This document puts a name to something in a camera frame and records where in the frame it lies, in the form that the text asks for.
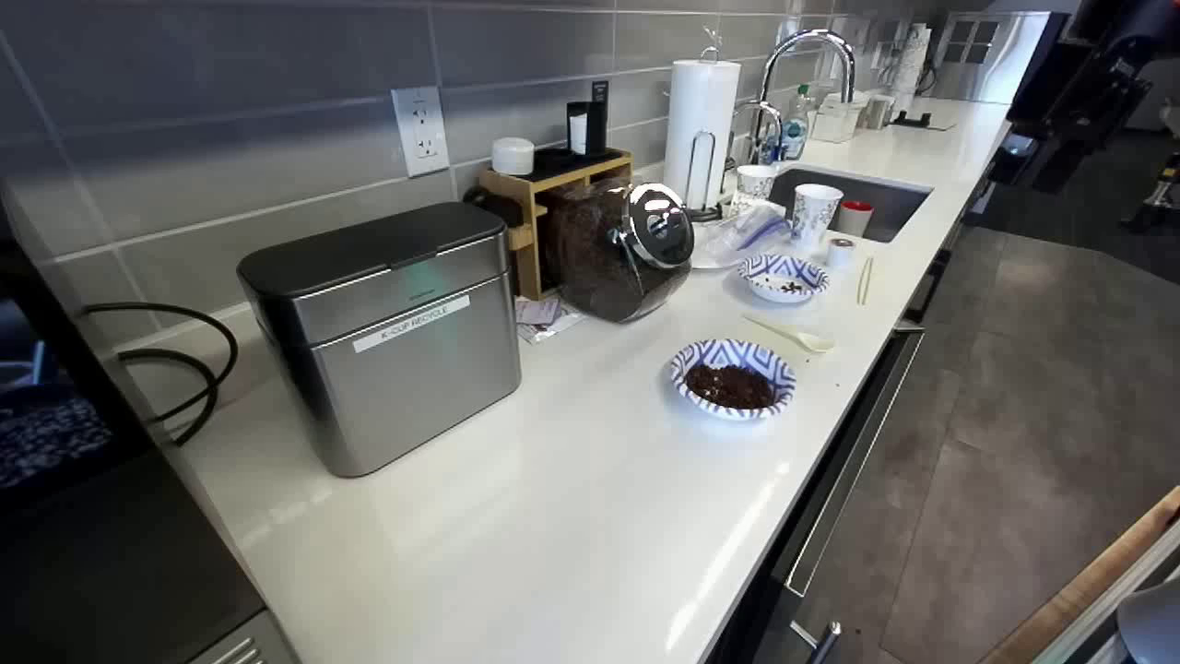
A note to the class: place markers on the clear zip plastic bag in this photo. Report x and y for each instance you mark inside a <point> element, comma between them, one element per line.
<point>724,240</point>

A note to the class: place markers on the wooden furniture edge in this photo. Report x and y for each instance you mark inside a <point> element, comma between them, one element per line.
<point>1094,575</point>

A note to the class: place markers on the clear soap bottle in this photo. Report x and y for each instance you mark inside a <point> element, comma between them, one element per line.
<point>797,135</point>

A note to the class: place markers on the blue patterned plate, sparse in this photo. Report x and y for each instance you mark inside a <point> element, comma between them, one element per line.
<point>785,284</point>

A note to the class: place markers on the large brown bean heap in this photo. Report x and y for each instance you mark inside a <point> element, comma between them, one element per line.
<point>732,383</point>

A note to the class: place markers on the white coffee pod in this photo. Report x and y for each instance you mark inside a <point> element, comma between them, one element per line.
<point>841,248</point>

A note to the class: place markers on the short patterned paper cup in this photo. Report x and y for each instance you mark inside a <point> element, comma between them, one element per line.
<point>758,181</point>

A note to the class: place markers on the small white jar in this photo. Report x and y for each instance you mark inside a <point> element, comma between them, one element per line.
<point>515,157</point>

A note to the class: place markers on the crumpled white napkin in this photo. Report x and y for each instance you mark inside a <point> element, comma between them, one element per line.
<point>540,318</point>

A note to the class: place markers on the tall chrome faucet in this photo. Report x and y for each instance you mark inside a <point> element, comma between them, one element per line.
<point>766,117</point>

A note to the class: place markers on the wall power outlet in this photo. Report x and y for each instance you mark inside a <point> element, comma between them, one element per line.
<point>422,129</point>

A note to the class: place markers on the black container with white label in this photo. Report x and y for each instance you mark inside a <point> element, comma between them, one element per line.
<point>578,129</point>

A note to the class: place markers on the red and white pod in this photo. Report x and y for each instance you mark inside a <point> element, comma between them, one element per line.
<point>858,219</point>

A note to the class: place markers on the grey round object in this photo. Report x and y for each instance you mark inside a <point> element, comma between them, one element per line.
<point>1157,629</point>

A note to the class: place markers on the metal paper towel holder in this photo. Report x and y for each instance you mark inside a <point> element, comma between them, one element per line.
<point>706,214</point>

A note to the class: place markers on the long wooden stir stick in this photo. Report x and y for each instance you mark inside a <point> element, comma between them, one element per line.
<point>787,332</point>

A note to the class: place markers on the white tub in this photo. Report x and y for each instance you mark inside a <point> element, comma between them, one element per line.
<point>837,119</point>

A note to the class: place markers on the short wooden stir stick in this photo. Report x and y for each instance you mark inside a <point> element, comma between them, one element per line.
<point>866,283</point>

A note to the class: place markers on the wooden countertop rack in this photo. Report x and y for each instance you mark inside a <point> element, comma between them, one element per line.
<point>531,214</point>

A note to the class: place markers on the white paper towel roll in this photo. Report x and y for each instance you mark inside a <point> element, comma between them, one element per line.
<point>695,113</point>

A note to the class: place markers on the stainless steel lidded bin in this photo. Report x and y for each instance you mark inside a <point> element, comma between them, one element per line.
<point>391,356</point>

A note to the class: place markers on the computer monitor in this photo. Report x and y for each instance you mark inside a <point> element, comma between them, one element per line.
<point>51,417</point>

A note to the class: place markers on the large patterned paper cup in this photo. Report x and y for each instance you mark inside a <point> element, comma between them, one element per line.
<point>815,208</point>

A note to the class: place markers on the kitchen sink basin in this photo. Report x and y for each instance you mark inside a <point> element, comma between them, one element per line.
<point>880,204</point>

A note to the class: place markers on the tall black container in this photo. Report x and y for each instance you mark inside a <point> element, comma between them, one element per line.
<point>600,117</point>

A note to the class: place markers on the blue patterned plate, heaped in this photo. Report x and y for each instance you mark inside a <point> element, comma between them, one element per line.
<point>686,361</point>

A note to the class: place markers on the tall white bottle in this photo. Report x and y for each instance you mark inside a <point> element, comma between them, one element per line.
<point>911,66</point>

